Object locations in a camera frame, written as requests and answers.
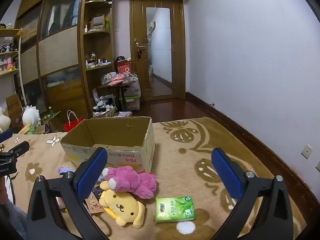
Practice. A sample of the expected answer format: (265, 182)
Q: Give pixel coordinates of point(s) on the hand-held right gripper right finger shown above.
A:
(226, 172)

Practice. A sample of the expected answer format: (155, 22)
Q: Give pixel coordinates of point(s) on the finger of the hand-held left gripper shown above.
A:
(5, 136)
(17, 148)

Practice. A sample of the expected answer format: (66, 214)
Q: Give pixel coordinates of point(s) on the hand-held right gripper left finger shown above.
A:
(91, 172)

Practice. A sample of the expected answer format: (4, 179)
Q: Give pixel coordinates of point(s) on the purple-haired plush doll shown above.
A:
(65, 169)

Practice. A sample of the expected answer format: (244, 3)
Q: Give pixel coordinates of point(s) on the pink plush toy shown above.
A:
(135, 181)

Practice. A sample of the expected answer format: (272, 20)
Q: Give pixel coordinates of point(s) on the yellow dog plush toy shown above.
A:
(122, 206)

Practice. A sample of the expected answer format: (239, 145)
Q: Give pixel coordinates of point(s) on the green tissue pack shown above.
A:
(175, 209)

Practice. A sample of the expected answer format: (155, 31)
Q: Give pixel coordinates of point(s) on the cream plush toy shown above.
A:
(4, 121)

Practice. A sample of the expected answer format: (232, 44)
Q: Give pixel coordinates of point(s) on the green frog toy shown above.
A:
(31, 129)

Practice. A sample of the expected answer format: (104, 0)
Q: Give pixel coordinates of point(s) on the white round plush toy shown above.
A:
(31, 116)

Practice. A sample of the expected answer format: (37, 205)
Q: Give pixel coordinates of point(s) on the bear print card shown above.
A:
(94, 205)

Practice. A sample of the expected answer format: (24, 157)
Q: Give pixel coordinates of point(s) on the brown floral blanket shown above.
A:
(190, 155)

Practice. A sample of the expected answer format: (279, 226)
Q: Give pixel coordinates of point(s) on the open floor cardboard box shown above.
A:
(53, 123)

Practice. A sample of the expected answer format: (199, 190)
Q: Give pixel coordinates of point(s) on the green bottle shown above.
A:
(51, 111)

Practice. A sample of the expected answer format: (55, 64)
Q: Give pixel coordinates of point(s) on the red gift bag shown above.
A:
(72, 124)

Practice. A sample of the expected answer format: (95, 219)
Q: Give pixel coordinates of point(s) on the wicker basket with plushies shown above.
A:
(104, 111)

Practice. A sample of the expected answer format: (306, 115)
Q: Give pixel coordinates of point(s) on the clear plastic storage box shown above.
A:
(132, 103)

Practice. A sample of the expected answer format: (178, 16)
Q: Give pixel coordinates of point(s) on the small cluttered side table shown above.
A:
(117, 87)

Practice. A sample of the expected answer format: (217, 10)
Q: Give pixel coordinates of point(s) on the pink padded envelope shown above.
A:
(117, 78)

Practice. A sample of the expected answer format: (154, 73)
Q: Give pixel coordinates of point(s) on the wooden wardrobe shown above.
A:
(57, 52)

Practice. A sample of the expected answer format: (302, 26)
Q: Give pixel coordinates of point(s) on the red paper bag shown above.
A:
(123, 67)

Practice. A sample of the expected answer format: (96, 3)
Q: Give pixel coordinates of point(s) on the wooden door with glass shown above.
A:
(140, 55)

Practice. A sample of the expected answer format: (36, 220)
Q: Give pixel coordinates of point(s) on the wooden corner shelf unit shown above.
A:
(98, 42)

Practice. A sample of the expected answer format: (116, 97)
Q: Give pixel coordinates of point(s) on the wall shelf with figurines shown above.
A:
(8, 55)

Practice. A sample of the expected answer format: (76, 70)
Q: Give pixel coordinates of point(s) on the white wall socket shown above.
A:
(306, 151)

